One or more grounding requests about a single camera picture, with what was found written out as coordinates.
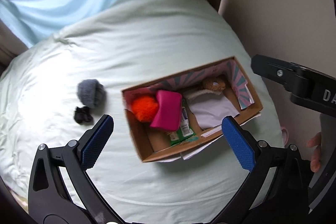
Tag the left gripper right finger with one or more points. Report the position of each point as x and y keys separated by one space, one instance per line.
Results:
x=276 y=188

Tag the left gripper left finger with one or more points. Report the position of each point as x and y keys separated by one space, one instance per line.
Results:
x=60 y=190

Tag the black socks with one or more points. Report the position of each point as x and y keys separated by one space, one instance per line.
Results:
x=83 y=115

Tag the brown plush toy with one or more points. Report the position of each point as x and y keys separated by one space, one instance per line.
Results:
x=214 y=84

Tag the white mesh cloth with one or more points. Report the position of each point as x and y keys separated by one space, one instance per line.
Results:
x=209 y=108

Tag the green tissue pack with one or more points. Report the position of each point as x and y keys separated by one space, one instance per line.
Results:
x=184 y=131

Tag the orange fluffy pompom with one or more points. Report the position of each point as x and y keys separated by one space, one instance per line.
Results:
x=144 y=108

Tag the person's right hand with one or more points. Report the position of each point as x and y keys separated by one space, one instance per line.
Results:
x=315 y=162

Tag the light green bed sheet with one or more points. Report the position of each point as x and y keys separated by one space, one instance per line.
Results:
x=133 y=42

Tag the pink patterned cardboard box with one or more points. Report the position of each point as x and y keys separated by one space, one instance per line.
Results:
x=154 y=145

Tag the left brown curtain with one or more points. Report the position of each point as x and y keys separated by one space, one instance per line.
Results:
x=10 y=46

